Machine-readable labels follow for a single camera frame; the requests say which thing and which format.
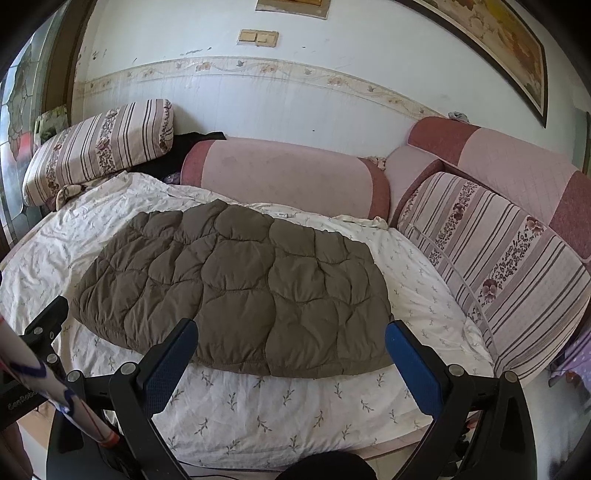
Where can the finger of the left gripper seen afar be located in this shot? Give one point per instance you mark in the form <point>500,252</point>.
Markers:
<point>40,334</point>

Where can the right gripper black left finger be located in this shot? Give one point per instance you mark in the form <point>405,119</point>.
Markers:
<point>125,402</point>

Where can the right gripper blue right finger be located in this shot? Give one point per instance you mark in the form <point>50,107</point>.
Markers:
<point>481,427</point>

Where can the brown quilted hooded jacket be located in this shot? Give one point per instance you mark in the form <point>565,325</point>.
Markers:
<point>269,297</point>

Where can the white red blue sleeve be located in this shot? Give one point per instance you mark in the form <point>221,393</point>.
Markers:
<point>20,361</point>

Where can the floral cloth under pillow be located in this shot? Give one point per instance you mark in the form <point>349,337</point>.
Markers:
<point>67,193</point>

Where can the striped floral cushion right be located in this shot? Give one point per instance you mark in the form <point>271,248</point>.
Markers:
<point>512,275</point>

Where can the striped floral pillow left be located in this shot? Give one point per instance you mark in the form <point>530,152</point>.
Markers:
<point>99,146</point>

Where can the pink red sofa backrest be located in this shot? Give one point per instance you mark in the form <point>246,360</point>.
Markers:
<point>543,183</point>

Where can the stained glass door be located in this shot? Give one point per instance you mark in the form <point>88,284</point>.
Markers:
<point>21,101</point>

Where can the pink cylindrical bolster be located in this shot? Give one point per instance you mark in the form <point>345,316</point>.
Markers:
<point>309,179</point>

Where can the beige wall switch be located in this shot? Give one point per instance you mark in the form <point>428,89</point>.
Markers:
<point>260,38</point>

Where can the dark framed wall painting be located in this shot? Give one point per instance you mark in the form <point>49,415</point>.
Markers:
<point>496,31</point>

